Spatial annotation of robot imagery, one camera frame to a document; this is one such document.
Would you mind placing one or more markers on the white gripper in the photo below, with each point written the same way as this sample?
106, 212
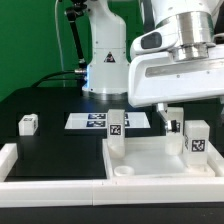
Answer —
155, 77

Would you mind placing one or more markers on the white square tabletop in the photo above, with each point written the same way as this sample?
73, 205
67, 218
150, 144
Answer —
145, 157

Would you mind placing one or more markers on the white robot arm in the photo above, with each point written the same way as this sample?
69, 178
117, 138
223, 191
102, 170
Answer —
107, 73

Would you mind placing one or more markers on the white U-shaped obstacle fence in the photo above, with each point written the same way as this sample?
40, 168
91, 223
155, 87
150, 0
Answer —
109, 191

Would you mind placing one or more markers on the white sheet with tags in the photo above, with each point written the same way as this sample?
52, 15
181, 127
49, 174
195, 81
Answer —
78, 121

